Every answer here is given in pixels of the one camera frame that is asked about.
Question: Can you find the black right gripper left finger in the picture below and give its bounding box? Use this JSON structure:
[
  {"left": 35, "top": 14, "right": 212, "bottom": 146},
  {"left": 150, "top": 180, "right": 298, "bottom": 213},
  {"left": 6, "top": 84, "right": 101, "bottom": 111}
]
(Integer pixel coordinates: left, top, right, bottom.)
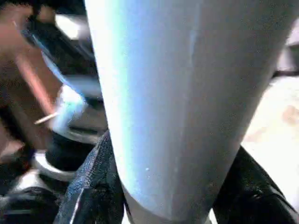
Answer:
[{"left": 53, "top": 131, "right": 126, "bottom": 224}]

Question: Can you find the white plastic table leg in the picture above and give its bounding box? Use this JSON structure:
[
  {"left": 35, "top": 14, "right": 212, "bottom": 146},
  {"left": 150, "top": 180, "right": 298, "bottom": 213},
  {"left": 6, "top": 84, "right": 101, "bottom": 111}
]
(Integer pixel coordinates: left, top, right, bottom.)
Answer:
[{"left": 84, "top": 0, "right": 299, "bottom": 224}]

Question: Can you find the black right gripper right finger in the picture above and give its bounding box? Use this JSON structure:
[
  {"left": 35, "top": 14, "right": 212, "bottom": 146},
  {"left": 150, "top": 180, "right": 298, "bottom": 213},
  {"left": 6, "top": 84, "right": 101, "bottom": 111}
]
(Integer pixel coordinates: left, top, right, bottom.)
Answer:
[{"left": 212, "top": 147, "right": 299, "bottom": 224}]

